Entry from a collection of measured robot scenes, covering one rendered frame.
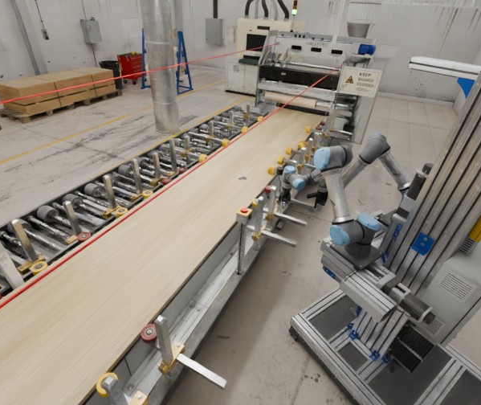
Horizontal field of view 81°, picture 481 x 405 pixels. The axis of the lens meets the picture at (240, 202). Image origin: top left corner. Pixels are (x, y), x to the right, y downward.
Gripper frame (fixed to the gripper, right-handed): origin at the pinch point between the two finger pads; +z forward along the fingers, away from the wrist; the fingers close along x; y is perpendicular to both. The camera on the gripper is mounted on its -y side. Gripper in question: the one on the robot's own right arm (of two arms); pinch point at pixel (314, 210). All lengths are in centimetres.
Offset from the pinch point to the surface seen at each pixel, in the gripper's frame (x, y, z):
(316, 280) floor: 3, 18, 83
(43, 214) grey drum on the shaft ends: -114, -177, -2
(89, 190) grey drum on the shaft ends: -75, -177, -1
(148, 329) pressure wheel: -150, -43, -8
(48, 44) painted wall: 289, -749, -38
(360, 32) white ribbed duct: 628, -72, -98
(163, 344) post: -156, -27, -19
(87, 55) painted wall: 394, -752, -3
